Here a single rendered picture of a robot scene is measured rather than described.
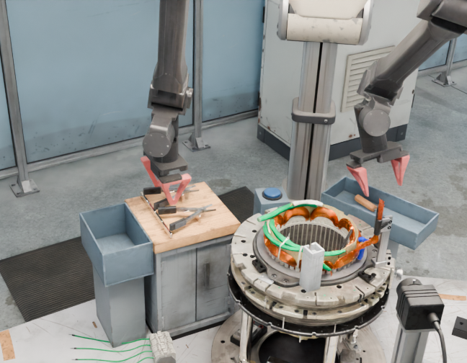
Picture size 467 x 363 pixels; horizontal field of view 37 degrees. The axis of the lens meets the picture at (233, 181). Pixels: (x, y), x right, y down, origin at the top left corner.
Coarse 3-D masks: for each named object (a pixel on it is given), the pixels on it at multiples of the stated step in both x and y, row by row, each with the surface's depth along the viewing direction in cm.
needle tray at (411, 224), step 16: (336, 192) 171; (352, 192) 173; (368, 192) 170; (384, 192) 167; (336, 208) 164; (352, 208) 161; (384, 208) 168; (400, 208) 166; (416, 208) 163; (368, 224) 160; (400, 224) 163; (416, 224) 163; (432, 224) 159; (400, 240) 156; (416, 240) 153
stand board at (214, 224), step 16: (176, 192) 163; (192, 192) 164; (208, 192) 164; (144, 208) 157; (208, 208) 158; (224, 208) 158; (144, 224) 152; (192, 224) 153; (208, 224) 153; (224, 224) 153; (240, 224) 154; (160, 240) 147; (176, 240) 148; (192, 240) 150
